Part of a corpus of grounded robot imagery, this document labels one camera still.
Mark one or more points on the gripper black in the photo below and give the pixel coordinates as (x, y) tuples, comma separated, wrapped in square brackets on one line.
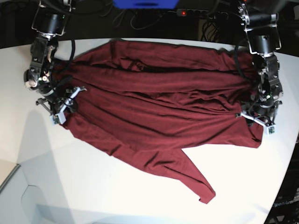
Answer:
[(260, 109), (58, 95)]

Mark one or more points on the dark red t-shirt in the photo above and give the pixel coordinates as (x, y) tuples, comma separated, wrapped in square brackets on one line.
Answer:
[(144, 102)]

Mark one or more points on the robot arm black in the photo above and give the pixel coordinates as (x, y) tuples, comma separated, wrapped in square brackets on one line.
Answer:
[(45, 72), (259, 20)]

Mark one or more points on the blue box at top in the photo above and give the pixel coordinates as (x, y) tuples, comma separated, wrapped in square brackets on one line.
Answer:
[(145, 4)]

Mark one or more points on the black power strip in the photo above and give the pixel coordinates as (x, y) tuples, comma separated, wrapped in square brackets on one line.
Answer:
[(201, 14)]

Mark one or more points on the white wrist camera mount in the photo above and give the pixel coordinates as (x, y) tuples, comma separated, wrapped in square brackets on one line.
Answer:
[(270, 129), (58, 118)]

